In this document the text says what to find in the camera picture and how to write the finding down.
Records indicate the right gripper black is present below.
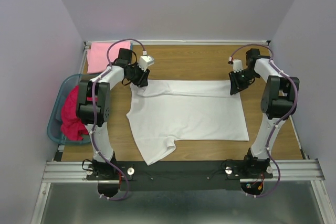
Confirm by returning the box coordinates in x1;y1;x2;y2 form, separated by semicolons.
227;69;258;95

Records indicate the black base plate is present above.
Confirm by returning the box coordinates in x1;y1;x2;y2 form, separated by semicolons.
82;159;273;197

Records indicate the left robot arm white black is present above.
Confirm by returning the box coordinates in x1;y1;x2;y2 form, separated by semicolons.
76;48;154;180

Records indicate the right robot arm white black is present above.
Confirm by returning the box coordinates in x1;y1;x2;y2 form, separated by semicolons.
225;44;300;179

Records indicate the folded pink t-shirt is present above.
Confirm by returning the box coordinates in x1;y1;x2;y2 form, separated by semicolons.
87;41;132;74

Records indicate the aluminium frame rail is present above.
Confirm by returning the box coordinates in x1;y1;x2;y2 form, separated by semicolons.
32;159;335;223

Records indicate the red t-shirt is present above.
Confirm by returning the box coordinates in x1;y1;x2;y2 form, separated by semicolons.
60;85;88;142

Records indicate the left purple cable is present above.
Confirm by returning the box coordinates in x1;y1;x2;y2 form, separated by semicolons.
90;39;148;202

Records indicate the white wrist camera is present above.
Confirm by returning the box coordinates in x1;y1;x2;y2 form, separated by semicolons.
138;55;155;72
228;57;243;73

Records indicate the blue plastic basket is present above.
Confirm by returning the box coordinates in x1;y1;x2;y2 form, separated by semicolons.
47;73;93;146

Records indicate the white t-shirt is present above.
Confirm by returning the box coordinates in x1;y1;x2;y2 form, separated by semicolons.
127;80;249;166

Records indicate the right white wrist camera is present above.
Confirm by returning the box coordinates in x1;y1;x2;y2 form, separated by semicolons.
228;57;243;73

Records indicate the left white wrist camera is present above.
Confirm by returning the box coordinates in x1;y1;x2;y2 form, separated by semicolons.
138;55;155;72

